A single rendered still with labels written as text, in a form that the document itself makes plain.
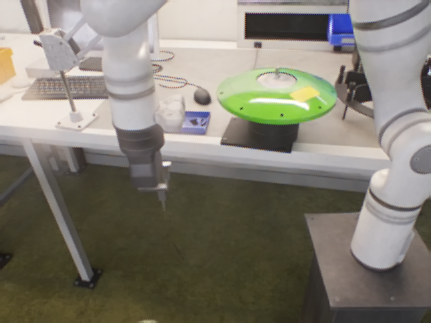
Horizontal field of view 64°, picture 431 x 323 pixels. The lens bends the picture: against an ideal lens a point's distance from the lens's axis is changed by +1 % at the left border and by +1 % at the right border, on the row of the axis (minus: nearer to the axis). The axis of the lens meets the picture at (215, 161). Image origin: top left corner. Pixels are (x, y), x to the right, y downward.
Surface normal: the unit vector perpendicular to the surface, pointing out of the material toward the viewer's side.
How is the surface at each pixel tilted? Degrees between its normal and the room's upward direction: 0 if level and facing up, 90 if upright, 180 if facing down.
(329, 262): 0
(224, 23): 90
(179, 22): 90
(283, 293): 0
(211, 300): 0
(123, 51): 10
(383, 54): 109
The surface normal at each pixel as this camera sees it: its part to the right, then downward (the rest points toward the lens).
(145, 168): -0.02, 0.29
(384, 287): -0.03, -0.80
